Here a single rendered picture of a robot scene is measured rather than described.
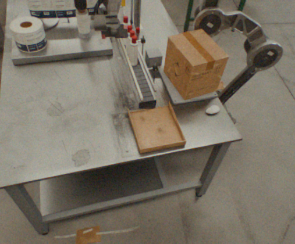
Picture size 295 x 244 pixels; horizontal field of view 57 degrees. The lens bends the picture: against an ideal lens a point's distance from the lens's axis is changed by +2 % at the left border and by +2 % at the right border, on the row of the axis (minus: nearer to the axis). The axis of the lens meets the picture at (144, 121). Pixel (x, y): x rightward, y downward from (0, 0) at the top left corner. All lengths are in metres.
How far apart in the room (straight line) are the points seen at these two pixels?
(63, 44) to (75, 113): 0.62
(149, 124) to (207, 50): 0.54
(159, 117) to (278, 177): 1.39
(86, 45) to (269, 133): 1.89
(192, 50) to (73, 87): 0.78
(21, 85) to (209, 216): 1.63
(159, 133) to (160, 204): 0.84
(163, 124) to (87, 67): 0.70
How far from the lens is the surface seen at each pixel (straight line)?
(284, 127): 3.04
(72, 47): 2.05
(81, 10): 2.04
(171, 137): 1.53
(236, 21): 1.93
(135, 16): 2.27
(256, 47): 2.10
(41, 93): 1.81
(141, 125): 1.56
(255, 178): 2.56
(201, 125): 1.62
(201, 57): 1.60
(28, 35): 1.99
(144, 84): 1.73
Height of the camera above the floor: 2.05
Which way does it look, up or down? 50 degrees down
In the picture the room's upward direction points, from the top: 5 degrees clockwise
